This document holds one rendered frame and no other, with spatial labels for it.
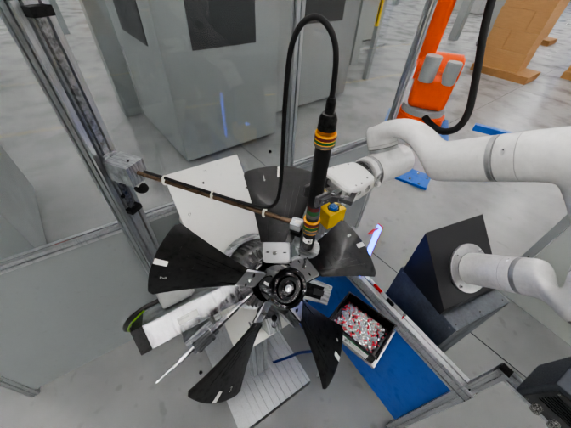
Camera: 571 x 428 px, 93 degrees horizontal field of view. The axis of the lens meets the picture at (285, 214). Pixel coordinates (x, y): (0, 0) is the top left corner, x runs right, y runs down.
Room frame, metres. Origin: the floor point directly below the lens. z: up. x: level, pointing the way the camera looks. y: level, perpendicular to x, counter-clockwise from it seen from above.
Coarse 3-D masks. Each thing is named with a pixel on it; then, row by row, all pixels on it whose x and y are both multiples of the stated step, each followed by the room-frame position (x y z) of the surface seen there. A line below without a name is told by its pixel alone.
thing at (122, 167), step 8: (112, 152) 0.72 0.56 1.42; (120, 152) 0.73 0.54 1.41; (104, 160) 0.69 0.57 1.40; (112, 160) 0.69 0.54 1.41; (120, 160) 0.69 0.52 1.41; (128, 160) 0.69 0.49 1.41; (136, 160) 0.69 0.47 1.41; (112, 168) 0.67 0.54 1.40; (120, 168) 0.65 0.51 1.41; (128, 168) 0.66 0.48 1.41; (136, 168) 0.68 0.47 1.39; (144, 168) 0.71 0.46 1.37; (112, 176) 0.67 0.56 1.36; (120, 176) 0.66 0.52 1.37; (128, 176) 0.65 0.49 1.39; (136, 176) 0.67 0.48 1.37; (128, 184) 0.65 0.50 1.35; (136, 184) 0.66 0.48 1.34
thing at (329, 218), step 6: (330, 204) 0.92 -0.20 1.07; (324, 210) 0.88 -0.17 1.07; (330, 210) 0.88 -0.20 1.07; (336, 210) 0.89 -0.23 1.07; (342, 210) 0.89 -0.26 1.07; (324, 216) 0.87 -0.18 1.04; (330, 216) 0.85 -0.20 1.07; (336, 216) 0.87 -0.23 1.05; (342, 216) 0.90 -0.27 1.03; (324, 222) 0.87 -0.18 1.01; (330, 222) 0.85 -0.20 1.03; (336, 222) 0.88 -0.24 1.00
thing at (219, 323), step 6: (252, 294) 0.42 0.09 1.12; (246, 300) 0.41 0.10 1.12; (240, 306) 0.39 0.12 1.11; (234, 312) 0.37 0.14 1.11; (222, 318) 0.35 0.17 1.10; (228, 318) 0.35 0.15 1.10; (216, 324) 0.33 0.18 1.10; (222, 324) 0.33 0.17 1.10; (216, 330) 0.32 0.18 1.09; (192, 348) 0.27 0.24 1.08; (186, 354) 0.25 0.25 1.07; (180, 360) 0.24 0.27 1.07; (174, 366) 0.22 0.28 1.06; (168, 372) 0.21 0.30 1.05
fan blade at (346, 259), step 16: (336, 224) 0.68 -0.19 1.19; (320, 240) 0.61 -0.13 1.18; (336, 240) 0.61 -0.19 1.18; (352, 240) 0.63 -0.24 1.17; (320, 256) 0.54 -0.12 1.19; (336, 256) 0.55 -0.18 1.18; (352, 256) 0.56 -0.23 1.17; (368, 256) 0.58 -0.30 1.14; (320, 272) 0.48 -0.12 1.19; (336, 272) 0.49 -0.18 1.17; (352, 272) 0.50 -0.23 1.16; (368, 272) 0.52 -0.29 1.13
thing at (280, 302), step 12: (264, 264) 0.48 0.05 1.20; (276, 264) 0.46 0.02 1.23; (264, 276) 0.42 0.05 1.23; (276, 276) 0.40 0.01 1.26; (288, 276) 0.42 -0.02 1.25; (300, 276) 0.43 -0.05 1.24; (252, 288) 0.42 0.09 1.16; (264, 288) 0.39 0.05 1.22; (276, 288) 0.39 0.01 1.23; (300, 288) 0.41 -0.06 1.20; (264, 300) 0.41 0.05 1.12; (276, 300) 0.36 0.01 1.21; (288, 300) 0.37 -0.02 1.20; (300, 300) 0.38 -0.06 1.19
